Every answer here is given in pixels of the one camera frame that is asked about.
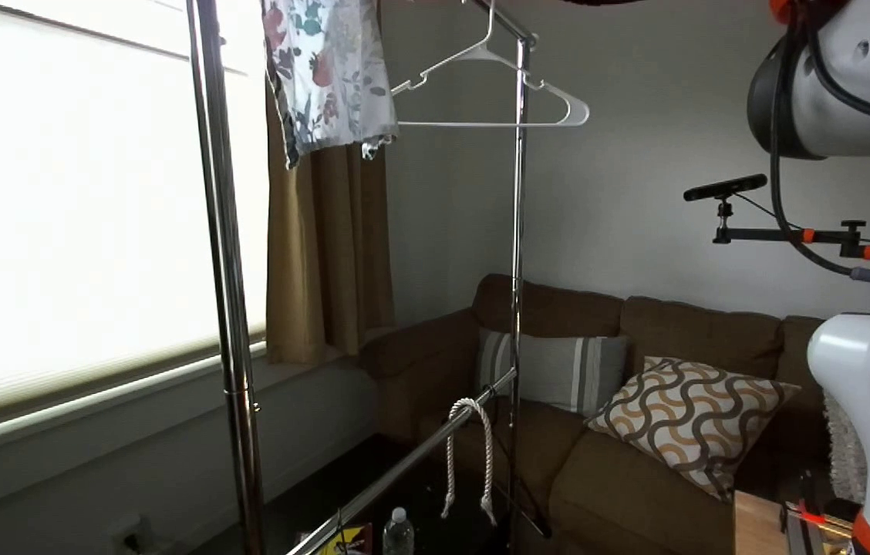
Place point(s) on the floral white clothing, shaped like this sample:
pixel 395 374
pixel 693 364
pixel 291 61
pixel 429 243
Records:
pixel 327 77

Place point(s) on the white plastic hanger top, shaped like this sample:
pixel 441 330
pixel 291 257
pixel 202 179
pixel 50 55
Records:
pixel 489 86

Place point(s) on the chrome clothing rack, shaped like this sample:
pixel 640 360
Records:
pixel 207 82

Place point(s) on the brown curtain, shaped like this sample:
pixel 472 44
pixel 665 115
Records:
pixel 327 250

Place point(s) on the brown sofa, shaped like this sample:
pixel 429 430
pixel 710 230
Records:
pixel 596 492

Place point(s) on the striped grey cushion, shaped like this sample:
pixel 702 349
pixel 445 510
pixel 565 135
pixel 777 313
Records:
pixel 574 374

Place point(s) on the plastic water bottle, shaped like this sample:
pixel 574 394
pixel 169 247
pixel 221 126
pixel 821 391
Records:
pixel 399 535

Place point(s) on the patterned beige cushion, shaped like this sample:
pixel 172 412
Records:
pixel 693 417

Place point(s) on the white window blind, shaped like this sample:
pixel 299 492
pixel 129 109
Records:
pixel 102 222

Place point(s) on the fuzzy white cushion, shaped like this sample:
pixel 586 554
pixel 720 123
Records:
pixel 847 456

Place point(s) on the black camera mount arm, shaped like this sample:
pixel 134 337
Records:
pixel 852 246

